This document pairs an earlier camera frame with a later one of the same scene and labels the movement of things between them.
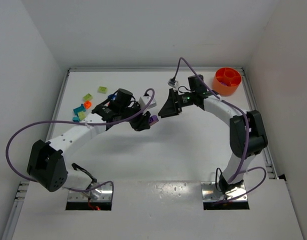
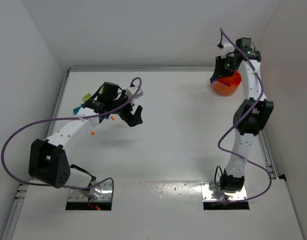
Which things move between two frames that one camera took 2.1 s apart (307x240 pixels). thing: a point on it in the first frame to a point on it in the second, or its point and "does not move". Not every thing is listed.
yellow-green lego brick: (88, 97) does not move
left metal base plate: (103, 193) does not move
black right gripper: (175, 102) to (219, 69)
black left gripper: (136, 119) to (127, 116)
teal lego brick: (79, 109) does not move
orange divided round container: (226, 81) does not move
